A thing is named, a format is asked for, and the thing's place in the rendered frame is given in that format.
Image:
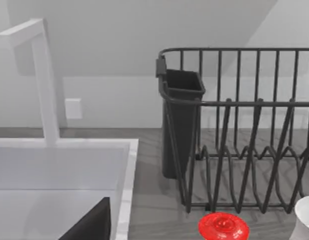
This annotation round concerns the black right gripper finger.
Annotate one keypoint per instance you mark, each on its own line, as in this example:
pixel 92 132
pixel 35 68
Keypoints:
pixel 94 222

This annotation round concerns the white sink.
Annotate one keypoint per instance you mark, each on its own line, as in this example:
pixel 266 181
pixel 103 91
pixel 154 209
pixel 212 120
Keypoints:
pixel 62 175

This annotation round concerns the red bottle cap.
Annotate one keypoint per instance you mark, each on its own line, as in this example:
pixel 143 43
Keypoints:
pixel 223 226

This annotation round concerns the tall white tap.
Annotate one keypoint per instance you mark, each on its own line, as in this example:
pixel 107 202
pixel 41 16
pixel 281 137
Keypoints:
pixel 45 100

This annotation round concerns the black cutlery holder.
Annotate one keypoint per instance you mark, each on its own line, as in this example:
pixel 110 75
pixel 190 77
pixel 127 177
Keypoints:
pixel 178 120

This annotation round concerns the white cup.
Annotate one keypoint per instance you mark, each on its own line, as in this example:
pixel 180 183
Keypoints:
pixel 304 220

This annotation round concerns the white wall socket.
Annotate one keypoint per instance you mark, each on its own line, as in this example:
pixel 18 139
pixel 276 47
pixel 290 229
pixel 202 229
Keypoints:
pixel 73 108

